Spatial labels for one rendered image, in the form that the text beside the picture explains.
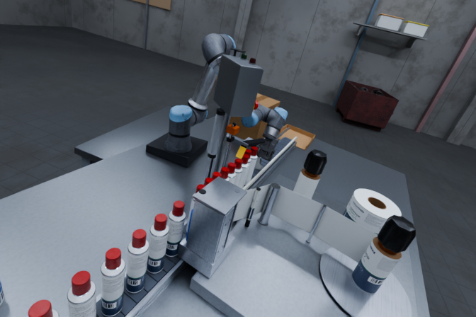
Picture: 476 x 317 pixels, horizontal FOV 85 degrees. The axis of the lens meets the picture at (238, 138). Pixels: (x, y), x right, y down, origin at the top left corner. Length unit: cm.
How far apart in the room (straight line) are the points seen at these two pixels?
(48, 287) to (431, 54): 764
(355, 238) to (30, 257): 106
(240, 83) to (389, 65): 675
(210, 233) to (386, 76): 705
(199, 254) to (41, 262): 48
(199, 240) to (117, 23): 922
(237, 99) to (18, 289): 84
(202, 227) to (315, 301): 44
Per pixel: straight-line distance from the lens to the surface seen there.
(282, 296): 95
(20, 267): 106
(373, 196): 136
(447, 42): 779
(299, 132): 230
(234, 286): 92
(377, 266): 102
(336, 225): 108
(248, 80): 93
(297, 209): 108
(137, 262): 77
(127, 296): 88
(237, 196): 79
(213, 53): 123
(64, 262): 103
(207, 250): 84
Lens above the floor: 162
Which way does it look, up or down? 25 degrees down
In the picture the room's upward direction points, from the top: 14 degrees clockwise
